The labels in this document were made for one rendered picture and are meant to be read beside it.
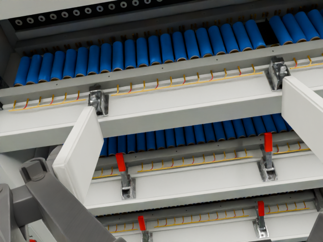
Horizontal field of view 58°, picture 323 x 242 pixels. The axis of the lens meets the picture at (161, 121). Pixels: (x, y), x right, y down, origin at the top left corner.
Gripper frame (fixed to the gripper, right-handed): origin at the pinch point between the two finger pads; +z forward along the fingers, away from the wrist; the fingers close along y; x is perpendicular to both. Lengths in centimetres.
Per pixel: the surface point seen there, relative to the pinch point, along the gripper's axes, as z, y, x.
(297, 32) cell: 28.7, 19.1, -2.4
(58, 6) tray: 18.4, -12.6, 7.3
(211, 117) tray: 22.1, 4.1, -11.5
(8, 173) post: 22.6, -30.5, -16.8
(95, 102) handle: 21.3, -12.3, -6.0
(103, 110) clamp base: 20.9, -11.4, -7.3
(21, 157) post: 27.5, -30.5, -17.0
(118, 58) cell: 29.1, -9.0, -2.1
